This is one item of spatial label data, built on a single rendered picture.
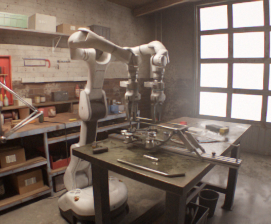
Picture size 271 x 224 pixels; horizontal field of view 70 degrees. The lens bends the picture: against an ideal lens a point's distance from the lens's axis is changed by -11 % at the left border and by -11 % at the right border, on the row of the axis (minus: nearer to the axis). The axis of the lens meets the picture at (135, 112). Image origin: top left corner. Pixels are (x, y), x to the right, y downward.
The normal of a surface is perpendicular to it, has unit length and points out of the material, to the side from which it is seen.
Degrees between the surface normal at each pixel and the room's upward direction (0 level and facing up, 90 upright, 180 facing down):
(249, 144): 90
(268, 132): 90
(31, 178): 90
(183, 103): 90
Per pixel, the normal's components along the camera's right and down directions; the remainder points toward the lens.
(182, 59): -0.64, 0.11
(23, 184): 0.77, 0.10
